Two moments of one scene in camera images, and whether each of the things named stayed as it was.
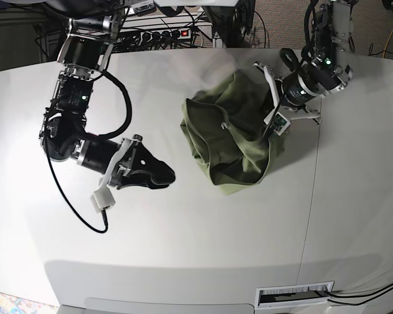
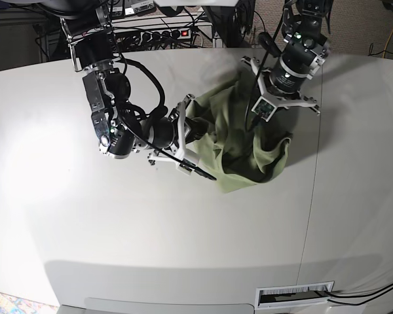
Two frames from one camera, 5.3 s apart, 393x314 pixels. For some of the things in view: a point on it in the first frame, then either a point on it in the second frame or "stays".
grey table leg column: x=221 y=17 stays
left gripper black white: x=112 y=159 → x=168 y=134
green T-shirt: x=224 y=127 stays
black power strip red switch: x=153 y=36 stays
